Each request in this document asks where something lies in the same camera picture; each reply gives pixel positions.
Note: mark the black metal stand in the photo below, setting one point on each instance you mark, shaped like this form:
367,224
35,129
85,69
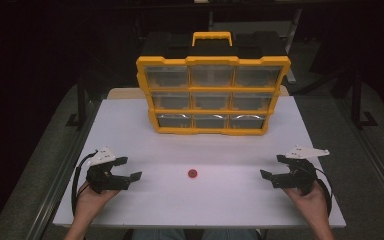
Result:
356,100
81,100

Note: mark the person's left hand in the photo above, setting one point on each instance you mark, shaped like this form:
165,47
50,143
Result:
91,200

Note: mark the person's right hand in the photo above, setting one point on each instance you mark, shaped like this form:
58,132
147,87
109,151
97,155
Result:
308,203

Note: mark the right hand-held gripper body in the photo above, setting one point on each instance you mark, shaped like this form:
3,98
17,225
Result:
300,176

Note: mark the aluminium rail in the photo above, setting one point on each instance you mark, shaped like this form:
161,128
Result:
57,186
370,150

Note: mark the yellow and black organizer cabinet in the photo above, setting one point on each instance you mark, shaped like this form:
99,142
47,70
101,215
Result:
210,89

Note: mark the grid of clear drawers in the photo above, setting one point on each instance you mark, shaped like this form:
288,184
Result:
210,76

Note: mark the grey metal post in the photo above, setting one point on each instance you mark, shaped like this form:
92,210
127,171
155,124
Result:
293,33

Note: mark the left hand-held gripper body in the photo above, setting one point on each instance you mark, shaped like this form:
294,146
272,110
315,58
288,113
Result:
101,176

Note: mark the red and black round disc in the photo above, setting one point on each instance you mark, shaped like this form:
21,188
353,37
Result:
192,173

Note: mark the clear plastic drawer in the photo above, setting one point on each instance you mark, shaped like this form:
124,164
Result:
248,122

